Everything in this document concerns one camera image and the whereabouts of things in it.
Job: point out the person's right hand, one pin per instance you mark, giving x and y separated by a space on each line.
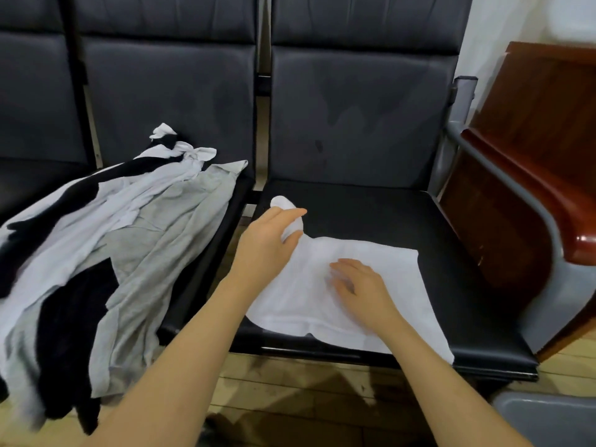
365 295

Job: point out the person's left hand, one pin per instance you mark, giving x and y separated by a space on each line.
265 248

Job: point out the white t-shirt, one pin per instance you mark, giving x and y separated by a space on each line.
307 288

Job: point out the pile of clothes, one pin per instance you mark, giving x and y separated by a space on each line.
102 265

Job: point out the grey plastic storage bin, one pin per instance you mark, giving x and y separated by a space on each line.
549 419

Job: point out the person's right forearm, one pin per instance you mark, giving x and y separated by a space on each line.
456 391

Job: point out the person's left forearm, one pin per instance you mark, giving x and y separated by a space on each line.
172 377

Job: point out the black leather bench seat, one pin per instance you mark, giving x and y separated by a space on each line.
33 88
363 116
168 79

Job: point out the brown wooden bench armrest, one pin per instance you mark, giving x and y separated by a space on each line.
549 191

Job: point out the brown wooden desk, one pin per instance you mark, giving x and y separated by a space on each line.
540 116

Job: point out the white plastic tray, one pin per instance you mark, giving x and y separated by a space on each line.
573 15

